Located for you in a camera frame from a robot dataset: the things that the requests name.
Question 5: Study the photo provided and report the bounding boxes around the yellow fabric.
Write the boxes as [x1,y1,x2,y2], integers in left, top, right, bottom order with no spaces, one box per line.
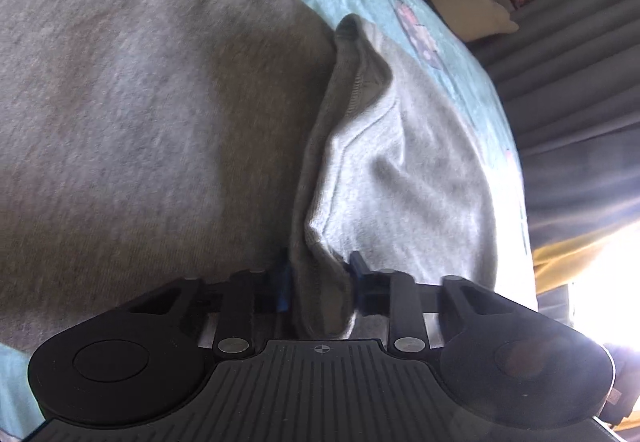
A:
[533,221,639,295]

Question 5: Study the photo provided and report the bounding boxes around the cream upholstered chair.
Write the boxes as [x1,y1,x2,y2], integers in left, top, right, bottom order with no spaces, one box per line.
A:
[430,0,520,43]

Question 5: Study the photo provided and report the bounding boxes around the light blue printed bedsheet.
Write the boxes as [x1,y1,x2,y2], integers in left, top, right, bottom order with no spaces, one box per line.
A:
[0,0,540,438]

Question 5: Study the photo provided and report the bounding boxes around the grey pleated curtain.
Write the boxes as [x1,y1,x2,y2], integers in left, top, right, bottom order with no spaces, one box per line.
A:
[472,0,639,247]

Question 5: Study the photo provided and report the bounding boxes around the grey knit pants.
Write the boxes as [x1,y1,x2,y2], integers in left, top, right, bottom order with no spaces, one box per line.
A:
[0,0,501,353]

